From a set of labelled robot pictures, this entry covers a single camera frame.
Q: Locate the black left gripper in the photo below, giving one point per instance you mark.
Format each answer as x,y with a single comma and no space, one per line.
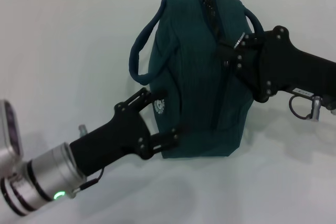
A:
115,140

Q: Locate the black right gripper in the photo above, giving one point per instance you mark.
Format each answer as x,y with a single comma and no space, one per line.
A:
288,69

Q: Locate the dark teal fabric lunch bag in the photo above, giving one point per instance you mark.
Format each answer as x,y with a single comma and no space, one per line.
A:
189,77

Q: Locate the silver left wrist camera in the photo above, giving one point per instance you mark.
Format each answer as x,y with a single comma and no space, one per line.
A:
10,127

